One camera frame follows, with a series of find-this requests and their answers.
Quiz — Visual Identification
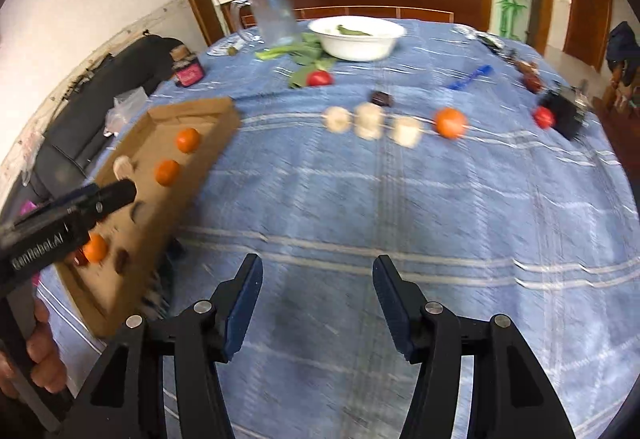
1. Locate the large pale sugarcane chunk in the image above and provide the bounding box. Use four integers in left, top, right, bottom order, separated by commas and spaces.
113, 156, 137, 180

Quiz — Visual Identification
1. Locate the bunch of keys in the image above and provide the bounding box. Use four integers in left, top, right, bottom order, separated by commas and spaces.
472, 31, 521, 64

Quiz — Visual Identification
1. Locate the green leafy vegetable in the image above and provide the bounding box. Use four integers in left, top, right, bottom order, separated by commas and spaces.
255, 33, 336, 90

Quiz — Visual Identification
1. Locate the person's left hand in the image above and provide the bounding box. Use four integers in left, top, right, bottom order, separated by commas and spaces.
0, 301, 69, 400

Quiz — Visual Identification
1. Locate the brown cardboard box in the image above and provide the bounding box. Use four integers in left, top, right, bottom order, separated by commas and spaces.
55, 96, 242, 339

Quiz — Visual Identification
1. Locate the wooden stair railing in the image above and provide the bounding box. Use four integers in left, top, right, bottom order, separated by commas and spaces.
600, 59, 640, 122

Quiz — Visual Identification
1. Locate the clear plastic pitcher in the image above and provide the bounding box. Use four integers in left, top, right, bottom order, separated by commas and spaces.
230, 0, 301, 47

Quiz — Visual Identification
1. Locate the pink jar with cork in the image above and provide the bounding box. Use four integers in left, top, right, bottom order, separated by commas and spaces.
170, 48, 206, 87

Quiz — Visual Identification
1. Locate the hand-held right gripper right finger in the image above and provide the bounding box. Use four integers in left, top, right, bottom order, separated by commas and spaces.
372, 255, 576, 439

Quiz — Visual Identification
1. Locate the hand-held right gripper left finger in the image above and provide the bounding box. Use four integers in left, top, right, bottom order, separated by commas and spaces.
75, 253, 264, 439

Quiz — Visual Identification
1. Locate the brown wooden door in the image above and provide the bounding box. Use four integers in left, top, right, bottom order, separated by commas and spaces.
562, 0, 614, 72

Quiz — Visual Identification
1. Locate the clear plastic bag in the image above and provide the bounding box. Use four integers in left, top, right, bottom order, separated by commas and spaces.
105, 88, 150, 136

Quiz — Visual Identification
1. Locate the dark blue jacket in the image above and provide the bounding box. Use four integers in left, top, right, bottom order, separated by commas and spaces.
606, 21, 640, 74

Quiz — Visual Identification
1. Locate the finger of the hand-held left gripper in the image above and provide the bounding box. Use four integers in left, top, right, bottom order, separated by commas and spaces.
84, 179, 138, 226
37, 183, 102, 214

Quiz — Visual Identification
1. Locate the black bag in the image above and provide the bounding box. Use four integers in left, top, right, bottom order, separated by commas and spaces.
15, 35, 186, 202

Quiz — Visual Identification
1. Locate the white bowl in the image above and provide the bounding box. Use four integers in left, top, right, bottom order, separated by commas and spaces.
307, 16, 407, 62

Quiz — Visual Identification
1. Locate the orange tangerine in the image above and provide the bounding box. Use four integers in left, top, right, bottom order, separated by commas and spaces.
176, 128, 202, 154
82, 234, 109, 265
432, 107, 469, 140
154, 159, 181, 186

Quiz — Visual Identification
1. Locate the black cylindrical device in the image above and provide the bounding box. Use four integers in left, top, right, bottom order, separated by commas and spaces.
537, 81, 593, 142

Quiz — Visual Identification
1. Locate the blue marker pen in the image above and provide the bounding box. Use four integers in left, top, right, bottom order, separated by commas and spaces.
446, 64, 493, 91

